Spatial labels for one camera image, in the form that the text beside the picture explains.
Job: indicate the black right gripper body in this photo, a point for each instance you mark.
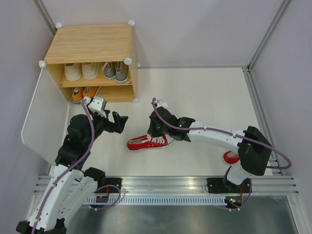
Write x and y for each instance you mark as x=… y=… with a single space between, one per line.
x=156 y=130

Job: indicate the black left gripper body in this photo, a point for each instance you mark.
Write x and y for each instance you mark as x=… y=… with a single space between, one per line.
x=100 y=124

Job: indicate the red sneaker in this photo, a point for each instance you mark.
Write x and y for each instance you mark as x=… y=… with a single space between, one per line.
x=148 y=142
x=231 y=158

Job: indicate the orange sneaker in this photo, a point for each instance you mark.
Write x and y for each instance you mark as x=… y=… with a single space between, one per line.
x=90 y=91
x=77 y=94

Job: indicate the grey sneaker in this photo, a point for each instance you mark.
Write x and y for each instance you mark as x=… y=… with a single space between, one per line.
x=109 y=70
x=122 y=72

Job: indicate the beige canvas shoe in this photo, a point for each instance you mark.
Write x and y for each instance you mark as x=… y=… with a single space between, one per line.
x=72 y=71
x=90 y=70

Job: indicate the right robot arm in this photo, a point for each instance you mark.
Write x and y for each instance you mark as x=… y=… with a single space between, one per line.
x=250 y=145

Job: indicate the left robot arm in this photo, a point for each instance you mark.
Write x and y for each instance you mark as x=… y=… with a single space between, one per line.
x=57 y=207

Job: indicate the translucent cabinet door panel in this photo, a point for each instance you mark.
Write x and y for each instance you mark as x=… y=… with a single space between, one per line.
x=44 y=124

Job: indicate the wooden shoe cabinet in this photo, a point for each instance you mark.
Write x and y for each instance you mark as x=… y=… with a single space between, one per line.
x=94 y=43

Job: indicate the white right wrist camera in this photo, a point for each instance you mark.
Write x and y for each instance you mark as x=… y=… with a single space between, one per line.
x=159 y=103

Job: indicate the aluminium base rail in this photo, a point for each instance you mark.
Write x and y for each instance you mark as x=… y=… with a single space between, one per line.
x=198 y=185

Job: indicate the white slotted cable duct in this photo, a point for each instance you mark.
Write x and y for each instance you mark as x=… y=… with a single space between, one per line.
x=157 y=200

